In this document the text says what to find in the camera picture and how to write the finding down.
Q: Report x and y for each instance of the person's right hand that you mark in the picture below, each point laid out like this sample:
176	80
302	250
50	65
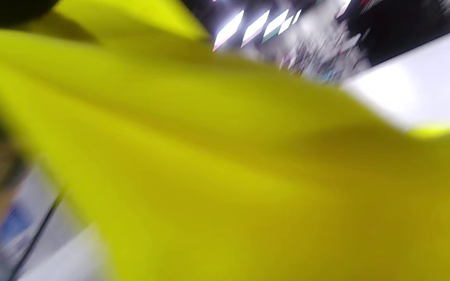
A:
6	11

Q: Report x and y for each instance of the yellow t-shirt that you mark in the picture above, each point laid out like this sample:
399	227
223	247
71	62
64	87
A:
209	156

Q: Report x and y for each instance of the white ceiling light panel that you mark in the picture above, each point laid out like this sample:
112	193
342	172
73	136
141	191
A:
274	26
229	30
286	25
297	16
255	28

